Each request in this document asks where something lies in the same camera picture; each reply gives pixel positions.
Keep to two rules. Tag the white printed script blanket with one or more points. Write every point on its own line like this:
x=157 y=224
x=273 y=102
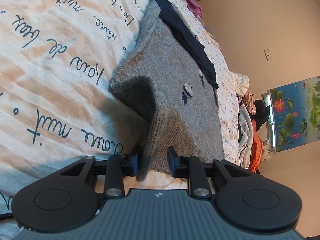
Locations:
x=50 y=55

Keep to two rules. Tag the black cloth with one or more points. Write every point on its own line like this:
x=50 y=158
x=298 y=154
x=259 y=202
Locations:
x=262 y=113

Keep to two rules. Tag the light blue knit cloth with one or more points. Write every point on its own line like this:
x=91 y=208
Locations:
x=245 y=127

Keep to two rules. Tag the white puffy jacket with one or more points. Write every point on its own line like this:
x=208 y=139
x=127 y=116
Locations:
x=241 y=83

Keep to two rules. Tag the grey sweater with navy sleeves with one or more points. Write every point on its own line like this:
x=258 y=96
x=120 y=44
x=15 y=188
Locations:
x=175 y=75

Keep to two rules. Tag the lotus flower curtain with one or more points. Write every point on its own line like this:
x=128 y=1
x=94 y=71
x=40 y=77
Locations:
x=295 y=115

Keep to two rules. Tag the purple cloth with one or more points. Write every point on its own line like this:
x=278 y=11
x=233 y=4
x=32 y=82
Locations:
x=195 y=6

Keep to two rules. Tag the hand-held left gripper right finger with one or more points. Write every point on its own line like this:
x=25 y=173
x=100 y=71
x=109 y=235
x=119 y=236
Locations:
x=172 y=161

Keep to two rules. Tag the orange cloth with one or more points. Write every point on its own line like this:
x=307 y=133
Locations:
x=256 y=150

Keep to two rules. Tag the white wall switch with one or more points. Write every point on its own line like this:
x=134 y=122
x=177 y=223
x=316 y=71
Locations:
x=268 y=54

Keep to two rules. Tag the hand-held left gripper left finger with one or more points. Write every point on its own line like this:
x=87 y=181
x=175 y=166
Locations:
x=135 y=161

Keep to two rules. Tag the pink cloth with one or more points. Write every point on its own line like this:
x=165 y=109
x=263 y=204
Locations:
x=250 y=102

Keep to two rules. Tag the floral pillow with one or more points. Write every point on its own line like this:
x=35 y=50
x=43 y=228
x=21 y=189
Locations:
x=267 y=148

